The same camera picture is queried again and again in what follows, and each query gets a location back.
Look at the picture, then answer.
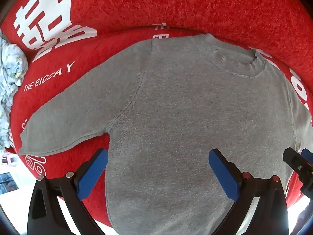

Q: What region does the red printed bed blanket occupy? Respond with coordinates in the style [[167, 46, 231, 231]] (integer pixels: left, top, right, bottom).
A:
[[4, 25, 313, 228]]

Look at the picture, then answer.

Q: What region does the dark tablet on floor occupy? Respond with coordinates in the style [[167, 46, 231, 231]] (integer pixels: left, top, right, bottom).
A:
[[0, 172, 18, 194]]

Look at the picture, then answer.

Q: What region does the floral white blue bedding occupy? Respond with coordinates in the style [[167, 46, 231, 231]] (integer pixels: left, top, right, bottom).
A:
[[1, 33, 28, 153]]

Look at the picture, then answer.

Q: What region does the grey knit sweater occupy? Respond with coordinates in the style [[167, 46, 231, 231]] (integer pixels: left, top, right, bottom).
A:
[[18, 33, 313, 235]]

